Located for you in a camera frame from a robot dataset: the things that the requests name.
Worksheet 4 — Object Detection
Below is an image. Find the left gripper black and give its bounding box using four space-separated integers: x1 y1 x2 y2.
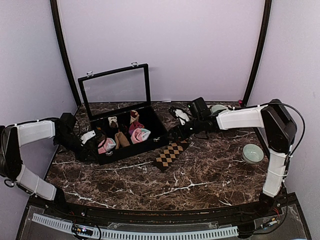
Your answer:
54 133 98 163

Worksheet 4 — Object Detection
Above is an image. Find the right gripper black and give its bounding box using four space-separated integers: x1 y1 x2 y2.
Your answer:
165 116 203 143

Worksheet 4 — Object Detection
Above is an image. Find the brown argyle sock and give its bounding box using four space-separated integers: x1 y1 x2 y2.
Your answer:
152 138 190 172

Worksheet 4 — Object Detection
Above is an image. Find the pink mint patterned sock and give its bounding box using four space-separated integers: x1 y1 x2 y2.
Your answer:
130 128 151 144

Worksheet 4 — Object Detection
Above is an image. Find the black glass-lid storage box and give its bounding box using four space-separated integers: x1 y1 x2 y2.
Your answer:
78 63 169 165

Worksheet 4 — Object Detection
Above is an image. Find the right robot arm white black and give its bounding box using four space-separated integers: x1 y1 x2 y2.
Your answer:
168 97 298 198

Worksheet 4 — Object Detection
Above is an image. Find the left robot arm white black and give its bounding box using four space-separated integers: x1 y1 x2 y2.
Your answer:
0 112 98 218

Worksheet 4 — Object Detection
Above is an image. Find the rolled brown orange sock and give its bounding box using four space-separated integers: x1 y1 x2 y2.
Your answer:
96 129 107 142

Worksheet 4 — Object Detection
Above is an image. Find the rolled purple orange sock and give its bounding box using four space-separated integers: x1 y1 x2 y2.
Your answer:
128 121 144 135

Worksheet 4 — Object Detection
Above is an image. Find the rolled cream brown sock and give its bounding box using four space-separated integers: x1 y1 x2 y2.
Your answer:
130 110 140 124

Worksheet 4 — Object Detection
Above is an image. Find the celadon bowl on plate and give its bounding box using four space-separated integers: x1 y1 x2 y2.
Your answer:
210 104 228 114

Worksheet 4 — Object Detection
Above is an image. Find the rolled pink white sock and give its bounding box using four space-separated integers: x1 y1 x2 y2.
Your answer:
98 138 116 154

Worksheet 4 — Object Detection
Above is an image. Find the rolled white brown sock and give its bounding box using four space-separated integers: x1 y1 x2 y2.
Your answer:
108 116 119 129

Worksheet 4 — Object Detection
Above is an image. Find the rolled tan sock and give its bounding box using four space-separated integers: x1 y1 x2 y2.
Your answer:
115 132 131 150

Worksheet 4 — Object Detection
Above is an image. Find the square floral ceramic plate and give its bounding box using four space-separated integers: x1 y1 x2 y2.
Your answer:
208 105 233 113

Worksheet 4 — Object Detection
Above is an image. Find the celadon bowl on table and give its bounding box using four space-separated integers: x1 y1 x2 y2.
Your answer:
242 144 264 165

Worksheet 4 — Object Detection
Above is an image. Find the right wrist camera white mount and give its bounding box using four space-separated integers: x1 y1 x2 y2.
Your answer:
169 107 190 125

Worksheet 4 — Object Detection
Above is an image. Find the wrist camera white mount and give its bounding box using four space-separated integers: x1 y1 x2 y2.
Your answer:
80 130 96 145
169 107 190 125

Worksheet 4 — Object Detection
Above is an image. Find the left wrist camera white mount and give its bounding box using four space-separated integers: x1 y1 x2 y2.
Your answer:
80 130 96 145

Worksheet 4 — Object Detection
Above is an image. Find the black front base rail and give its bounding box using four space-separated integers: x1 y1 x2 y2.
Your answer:
27 192 298 226

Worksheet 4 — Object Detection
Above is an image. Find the white slotted cable duct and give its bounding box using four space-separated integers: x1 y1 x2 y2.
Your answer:
31 213 239 240

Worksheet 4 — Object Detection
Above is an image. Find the left black frame post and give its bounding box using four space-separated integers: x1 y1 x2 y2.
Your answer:
50 0 82 107

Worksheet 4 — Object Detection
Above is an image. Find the black frame post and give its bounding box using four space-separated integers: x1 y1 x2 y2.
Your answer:
242 0 272 106
50 0 82 107

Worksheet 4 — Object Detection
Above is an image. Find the right black frame post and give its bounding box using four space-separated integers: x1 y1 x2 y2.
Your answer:
242 0 272 106

